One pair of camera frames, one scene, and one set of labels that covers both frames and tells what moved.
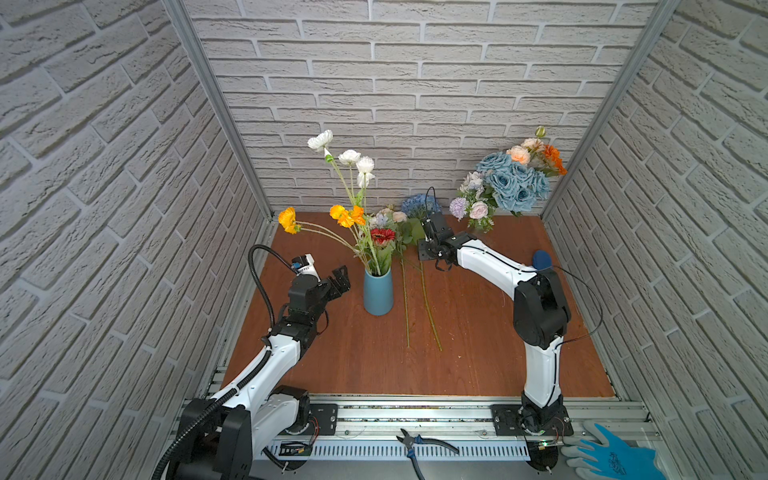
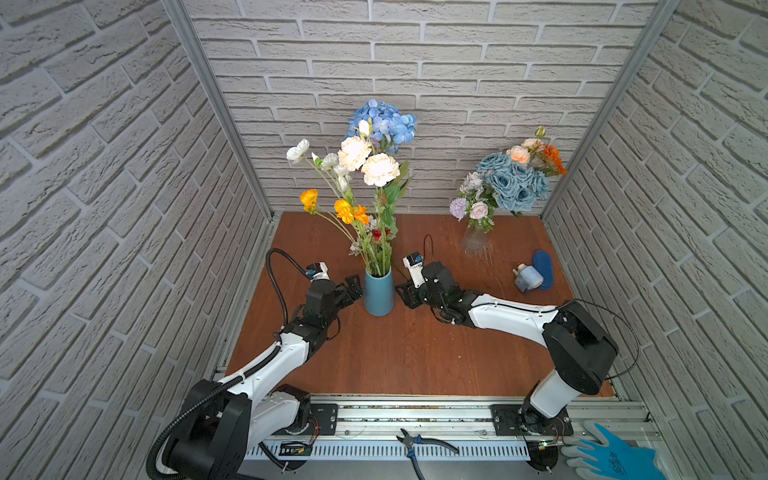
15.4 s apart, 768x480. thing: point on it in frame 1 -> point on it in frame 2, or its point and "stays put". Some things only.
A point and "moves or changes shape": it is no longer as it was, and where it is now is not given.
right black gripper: (423, 247) -> (410, 294)
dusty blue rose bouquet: (516, 187) stays put
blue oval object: (542, 260) stays put
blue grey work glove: (610, 459) stays put
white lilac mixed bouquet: (475, 202) stays put
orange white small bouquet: (346, 218) moves or changes shape
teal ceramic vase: (378, 294) stays put
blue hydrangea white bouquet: (415, 210) -> (385, 125)
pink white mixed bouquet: (404, 231) -> (381, 170)
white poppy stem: (361, 173) -> (299, 151)
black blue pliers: (410, 441) stays put
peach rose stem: (530, 150) stays put
